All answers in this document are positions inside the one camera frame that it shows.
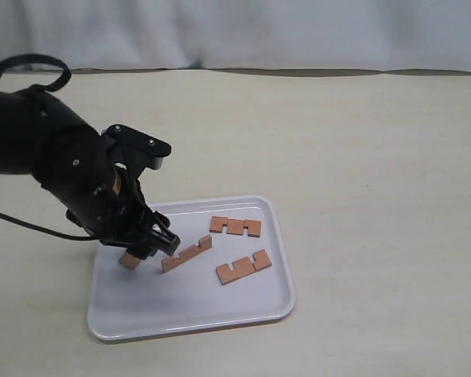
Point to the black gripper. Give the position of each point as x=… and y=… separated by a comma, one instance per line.
x=102, y=194

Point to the wooden notched piece four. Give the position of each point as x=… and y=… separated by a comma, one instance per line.
x=128, y=261

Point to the wooden notched piece three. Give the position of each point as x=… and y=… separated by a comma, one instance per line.
x=173, y=262

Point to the wooden notched piece one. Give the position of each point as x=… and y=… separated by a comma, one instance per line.
x=235, y=226

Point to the wooden notched piece two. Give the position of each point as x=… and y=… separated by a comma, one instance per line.
x=228, y=273

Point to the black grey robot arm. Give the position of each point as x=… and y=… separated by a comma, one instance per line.
x=32, y=122

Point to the white plastic tray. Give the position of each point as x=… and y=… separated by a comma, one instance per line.
x=147, y=302

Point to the white backdrop cloth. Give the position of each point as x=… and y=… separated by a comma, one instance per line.
x=128, y=35

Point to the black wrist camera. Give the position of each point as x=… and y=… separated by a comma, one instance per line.
x=133, y=149

